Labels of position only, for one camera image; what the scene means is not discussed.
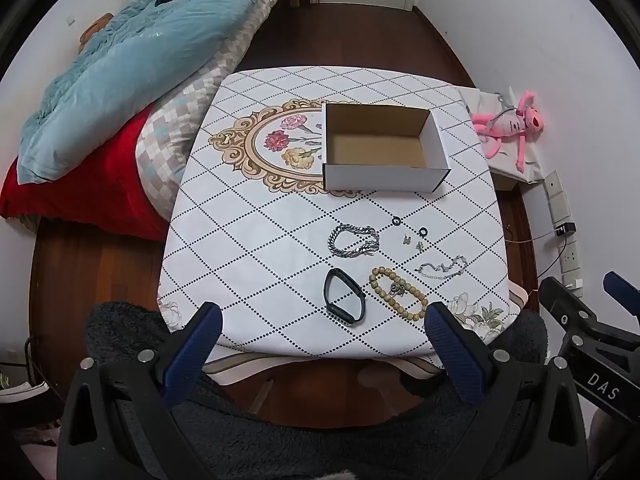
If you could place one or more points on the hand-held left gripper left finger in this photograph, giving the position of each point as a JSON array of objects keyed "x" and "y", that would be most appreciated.
[{"x": 196, "y": 346}]

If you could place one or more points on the red blanket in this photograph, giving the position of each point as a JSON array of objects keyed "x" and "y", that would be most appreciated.
[{"x": 90, "y": 185}]

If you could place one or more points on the checkered pillow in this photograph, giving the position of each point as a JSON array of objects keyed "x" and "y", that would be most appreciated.
[{"x": 170, "y": 135}]

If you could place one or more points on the light blue duvet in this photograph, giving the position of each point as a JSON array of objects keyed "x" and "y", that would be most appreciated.
[{"x": 150, "y": 55}]

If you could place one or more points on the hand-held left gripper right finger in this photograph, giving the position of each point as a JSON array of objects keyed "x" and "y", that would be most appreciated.
[{"x": 451, "y": 347}]

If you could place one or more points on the white tote bag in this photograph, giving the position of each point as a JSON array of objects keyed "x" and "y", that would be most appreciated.
[{"x": 505, "y": 162}]

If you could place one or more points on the black charger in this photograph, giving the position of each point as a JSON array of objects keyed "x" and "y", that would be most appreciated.
[{"x": 565, "y": 229}]

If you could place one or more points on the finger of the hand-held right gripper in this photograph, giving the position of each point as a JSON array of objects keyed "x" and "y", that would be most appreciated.
[
  {"x": 622, "y": 290},
  {"x": 567, "y": 307}
]

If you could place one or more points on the black wristband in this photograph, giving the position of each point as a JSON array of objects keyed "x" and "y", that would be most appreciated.
[{"x": 331, "y": 300}]

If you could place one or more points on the white cardboard box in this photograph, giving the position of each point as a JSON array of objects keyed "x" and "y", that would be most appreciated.
[{"x": 380, "y": 150}]

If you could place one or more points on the pink plush toy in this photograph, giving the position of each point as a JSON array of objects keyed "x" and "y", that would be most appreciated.
[{"x": 510, "y": 125}]

